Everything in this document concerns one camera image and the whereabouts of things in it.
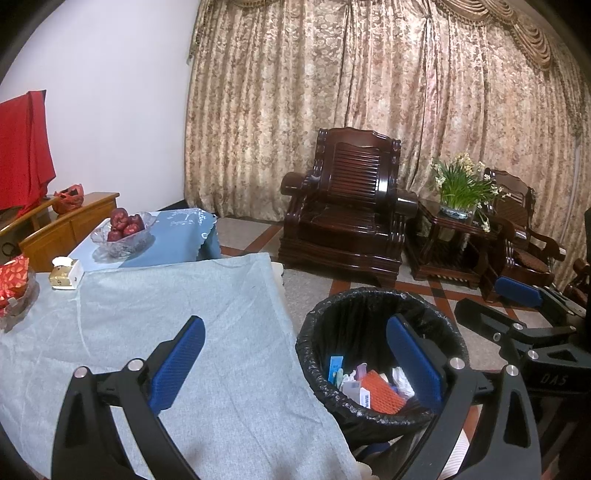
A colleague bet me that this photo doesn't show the potted white flowers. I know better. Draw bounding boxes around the potted white flowers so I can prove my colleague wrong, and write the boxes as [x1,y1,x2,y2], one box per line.
[429,153,511,234]

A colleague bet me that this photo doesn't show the dark wooden side table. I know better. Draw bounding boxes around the dark wooden side table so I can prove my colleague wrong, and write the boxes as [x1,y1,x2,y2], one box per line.
[406,198,502,289]

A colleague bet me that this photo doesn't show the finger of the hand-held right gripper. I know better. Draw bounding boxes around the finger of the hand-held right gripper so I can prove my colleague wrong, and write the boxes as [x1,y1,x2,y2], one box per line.
[454,298,527,344]
[495,276,578,317]

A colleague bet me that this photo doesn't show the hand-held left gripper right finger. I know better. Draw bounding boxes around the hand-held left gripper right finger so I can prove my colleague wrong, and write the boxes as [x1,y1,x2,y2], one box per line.
[386,315,542,480]

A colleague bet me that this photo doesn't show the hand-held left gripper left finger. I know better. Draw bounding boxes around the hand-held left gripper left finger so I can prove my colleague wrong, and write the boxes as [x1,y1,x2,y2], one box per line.
[52,316,206,480]

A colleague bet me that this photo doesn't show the glass dish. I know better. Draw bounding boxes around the glass dish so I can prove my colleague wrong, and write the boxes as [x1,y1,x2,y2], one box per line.
[0,268,40,333]

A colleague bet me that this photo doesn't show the red patterned snack packet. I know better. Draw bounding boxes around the red patterned snack packet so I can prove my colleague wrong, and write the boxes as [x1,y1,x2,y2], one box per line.
[0,257,31,310]

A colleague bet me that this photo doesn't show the red cloth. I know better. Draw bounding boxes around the red cloth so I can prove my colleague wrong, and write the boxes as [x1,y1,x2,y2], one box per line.
[0,91,57,213]

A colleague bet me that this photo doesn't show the gold and white tissue box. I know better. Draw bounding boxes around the gold and white tissue box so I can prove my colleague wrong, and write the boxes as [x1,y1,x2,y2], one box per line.
[49,257,85,291]

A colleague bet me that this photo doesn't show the white tissue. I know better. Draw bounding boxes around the white tissue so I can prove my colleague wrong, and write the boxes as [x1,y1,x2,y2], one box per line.
[390,367,416,400]

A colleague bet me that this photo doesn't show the dark wooden armchair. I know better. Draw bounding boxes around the dark wooden armchair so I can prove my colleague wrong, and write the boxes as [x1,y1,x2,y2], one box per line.
[278,127,419,289]
[480,167,568,303]
[564,257,591,305]

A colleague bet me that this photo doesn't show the red plastic bag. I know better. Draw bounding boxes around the red plastic bag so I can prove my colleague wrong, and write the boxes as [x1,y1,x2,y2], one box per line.
[52,184,85,214]

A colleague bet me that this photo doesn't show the glass fruit bowl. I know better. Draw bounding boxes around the glass fruit bowl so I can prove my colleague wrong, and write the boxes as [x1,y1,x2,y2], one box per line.
[90,211,158,264]

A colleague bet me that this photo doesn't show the grey tablecloth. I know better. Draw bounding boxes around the grey tablecloth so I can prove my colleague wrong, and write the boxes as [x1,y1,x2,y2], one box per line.
[0,252,365,480]

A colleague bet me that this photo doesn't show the bin with black liner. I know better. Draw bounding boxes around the bin with black liner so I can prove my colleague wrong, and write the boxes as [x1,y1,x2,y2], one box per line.
[295,286,471,446]

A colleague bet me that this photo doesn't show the wooden television cabinet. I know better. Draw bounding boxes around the wooden television cabinet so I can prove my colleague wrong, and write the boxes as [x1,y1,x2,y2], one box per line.
[0,191,121,273]

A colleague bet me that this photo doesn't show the blue tablecloth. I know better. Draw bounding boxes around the blue tablecloth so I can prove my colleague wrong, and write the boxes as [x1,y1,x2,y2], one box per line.
[67,209,222,273]

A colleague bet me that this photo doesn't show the beige patterned curtain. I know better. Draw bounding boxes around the beige patterned curtain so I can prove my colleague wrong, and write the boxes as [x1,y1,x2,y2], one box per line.
[185,0,587,287]

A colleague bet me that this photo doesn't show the orange crochet sponge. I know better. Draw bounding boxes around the orange crochet sponge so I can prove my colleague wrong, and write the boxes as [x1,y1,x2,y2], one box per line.
[358,371,407,415]

